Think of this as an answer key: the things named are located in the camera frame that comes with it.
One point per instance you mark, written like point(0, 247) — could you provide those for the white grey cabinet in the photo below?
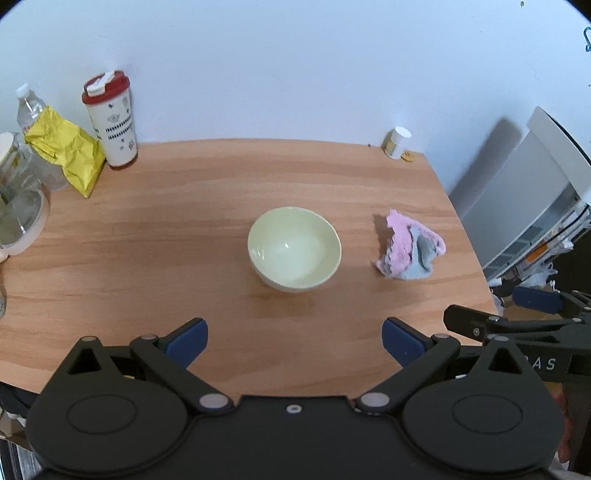
point(531, 194)

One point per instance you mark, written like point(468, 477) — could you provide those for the teal wall hook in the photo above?
point(587, 39)

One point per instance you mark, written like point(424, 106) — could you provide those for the brown cardboard box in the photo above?
point(11, 431)

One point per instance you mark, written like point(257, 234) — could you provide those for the glass pitcher with white lid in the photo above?
point(23, 217)

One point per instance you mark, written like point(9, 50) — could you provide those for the orange box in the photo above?
point(536, 252)

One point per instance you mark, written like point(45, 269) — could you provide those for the small yellow disc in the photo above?
point(407, 157)

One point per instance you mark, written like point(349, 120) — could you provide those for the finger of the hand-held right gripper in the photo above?
point(538, 300)
point(471, 323)

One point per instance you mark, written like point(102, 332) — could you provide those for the crumpled yellow bag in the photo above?
point(69, 152)

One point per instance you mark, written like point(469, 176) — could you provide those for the white tumbler with red lid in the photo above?
point(115, 129)

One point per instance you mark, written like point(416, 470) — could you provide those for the clear plastic water bottle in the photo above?
point(27, 108)

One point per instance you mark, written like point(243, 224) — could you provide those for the person's right hand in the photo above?
point(565, 429)

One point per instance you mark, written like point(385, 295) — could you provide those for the white plastic bag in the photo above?
point(545, 273)

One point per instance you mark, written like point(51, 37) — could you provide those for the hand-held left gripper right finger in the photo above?
point(401, 344)

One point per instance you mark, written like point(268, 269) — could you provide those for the pale green bowl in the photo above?
point(295, 249)

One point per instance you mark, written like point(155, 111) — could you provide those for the pink and grey cloth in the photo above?
point(401, 249)

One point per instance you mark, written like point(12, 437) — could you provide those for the white pill bottle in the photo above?
point(397, 143)

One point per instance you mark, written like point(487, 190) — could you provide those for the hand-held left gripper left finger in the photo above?
point(187, 344)

